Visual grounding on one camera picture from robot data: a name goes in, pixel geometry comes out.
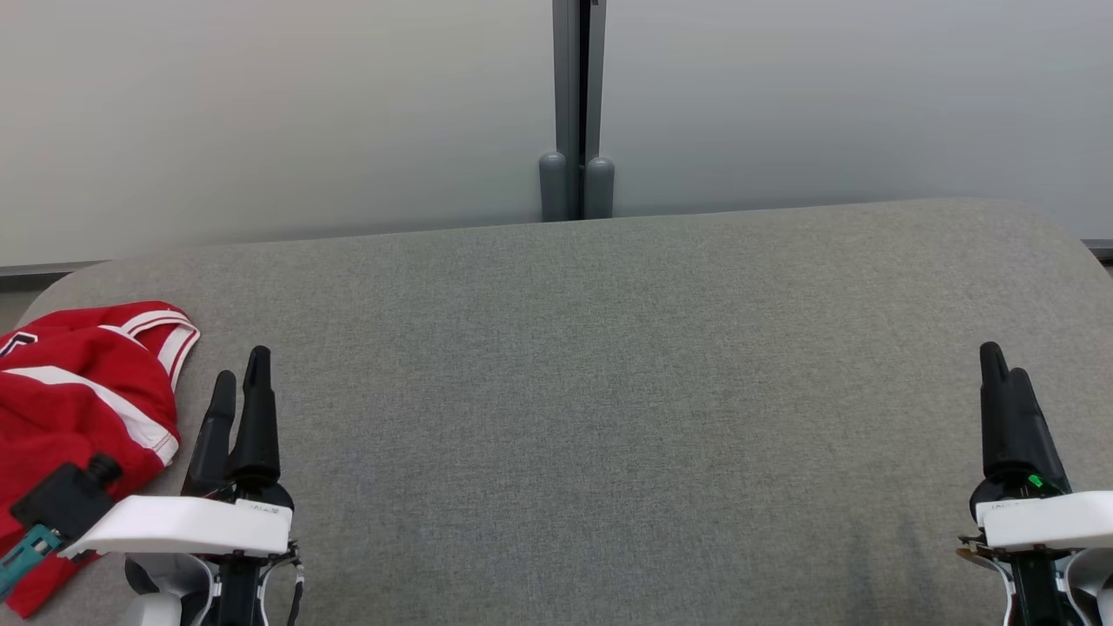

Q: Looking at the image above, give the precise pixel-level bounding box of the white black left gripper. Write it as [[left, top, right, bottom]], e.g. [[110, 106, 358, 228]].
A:
[[59, 346, 295, 558]]

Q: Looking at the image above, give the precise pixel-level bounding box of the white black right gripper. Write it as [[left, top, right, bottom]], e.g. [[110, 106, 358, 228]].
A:
[[970, 342, 1113, 551]]

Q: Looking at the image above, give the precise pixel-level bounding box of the red Bulls basketball jersey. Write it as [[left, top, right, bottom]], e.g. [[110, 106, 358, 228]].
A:
[[0, 301, 202, 619]]

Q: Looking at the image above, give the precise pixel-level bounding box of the teal left camera cable connector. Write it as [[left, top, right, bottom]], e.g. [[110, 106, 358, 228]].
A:
[[0, 525, 63, 601]]

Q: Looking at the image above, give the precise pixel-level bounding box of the grey wall base rail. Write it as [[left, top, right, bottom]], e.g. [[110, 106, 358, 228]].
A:
[[0, 238, 1113, 280]]

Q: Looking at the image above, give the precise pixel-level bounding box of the grey cylindrical post foot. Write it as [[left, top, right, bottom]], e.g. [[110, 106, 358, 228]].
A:
[[583, 156, 616, 221], [538, 151, 570, 223]]

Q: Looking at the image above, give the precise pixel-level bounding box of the grey vertical partition post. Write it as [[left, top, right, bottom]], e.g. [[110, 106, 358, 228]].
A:
[[552, 0, 607, 223]]

